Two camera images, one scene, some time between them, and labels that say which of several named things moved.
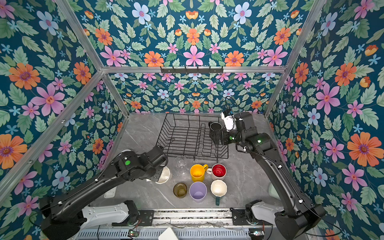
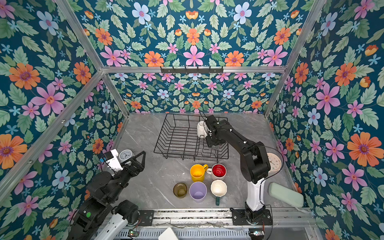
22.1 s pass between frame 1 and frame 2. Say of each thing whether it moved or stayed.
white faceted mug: moved
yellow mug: stayed
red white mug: stayed
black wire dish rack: stayed
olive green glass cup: stayed
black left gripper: moved
